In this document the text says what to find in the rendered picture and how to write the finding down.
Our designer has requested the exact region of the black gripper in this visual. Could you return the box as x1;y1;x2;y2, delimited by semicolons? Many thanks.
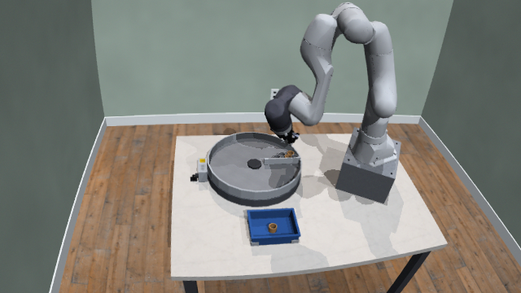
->
276;129;300;147

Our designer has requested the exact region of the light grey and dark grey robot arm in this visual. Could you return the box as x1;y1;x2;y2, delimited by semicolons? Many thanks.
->
265;2;397;168

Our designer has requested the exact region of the blue plastic crate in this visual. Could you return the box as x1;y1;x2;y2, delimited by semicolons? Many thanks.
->
247;208;300;246

